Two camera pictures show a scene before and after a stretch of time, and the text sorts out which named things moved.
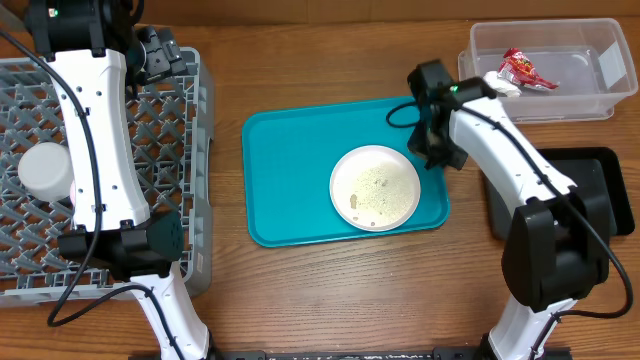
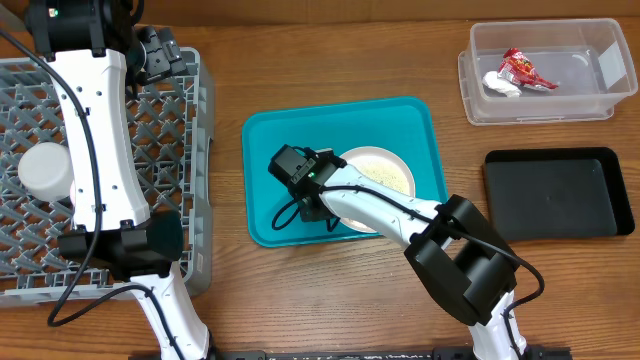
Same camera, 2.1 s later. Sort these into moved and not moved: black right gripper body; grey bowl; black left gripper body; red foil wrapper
Moved: black right gripper body
Not moved: grey bowl; red foil wrapper; black left gripper body
